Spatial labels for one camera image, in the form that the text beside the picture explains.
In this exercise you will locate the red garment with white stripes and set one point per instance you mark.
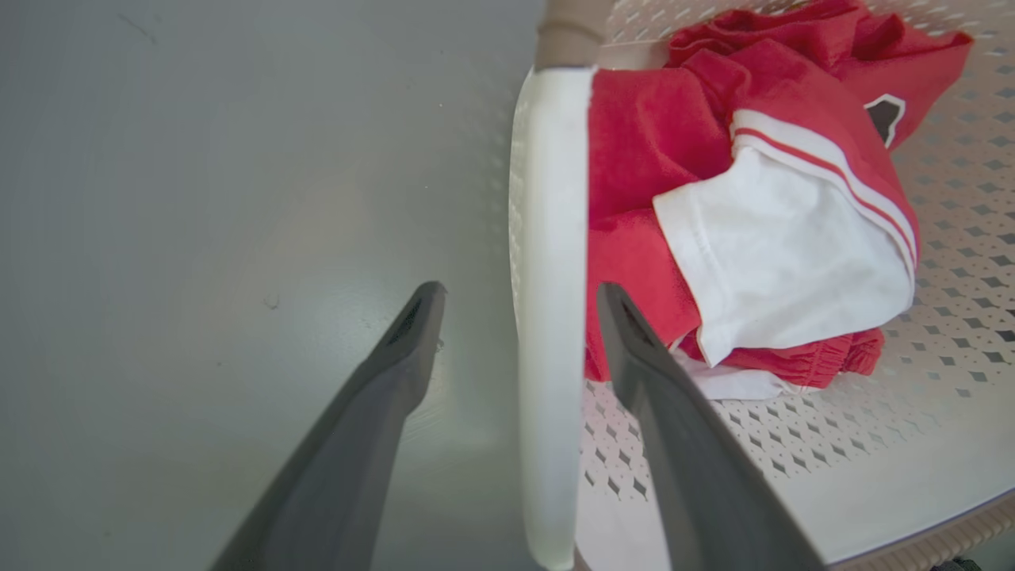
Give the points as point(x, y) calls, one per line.
point(658, 135)

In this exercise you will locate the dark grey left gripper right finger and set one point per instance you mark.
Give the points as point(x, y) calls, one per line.
point(690, 468)

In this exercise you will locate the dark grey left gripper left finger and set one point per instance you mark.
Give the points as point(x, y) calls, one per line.
point(357, 444)

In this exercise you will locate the cream perforated plastic laundry basket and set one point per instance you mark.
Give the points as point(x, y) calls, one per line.
point(912, 412)

